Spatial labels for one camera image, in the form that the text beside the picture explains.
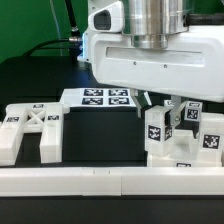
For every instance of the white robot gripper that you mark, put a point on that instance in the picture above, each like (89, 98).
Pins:
(158, 46)

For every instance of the white chair seat block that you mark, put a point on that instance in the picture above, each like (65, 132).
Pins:
(184, 152)

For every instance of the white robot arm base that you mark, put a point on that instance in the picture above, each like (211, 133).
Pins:
(83, 58)

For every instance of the white tagged cube left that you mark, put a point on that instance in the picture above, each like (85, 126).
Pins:
(168, 103)

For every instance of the white tagged cube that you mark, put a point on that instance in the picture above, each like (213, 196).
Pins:
(168, 103)
(192, 111)

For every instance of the white tagged cube right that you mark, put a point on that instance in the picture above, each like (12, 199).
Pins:
(192, 111)

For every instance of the white tag sheet plate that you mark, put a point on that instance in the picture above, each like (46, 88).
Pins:
(97, 97)

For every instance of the white front rail barrier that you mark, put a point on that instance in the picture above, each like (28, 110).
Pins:
(111, 181)

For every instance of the white chair back frame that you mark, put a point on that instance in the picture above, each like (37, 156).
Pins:
(44, 118)

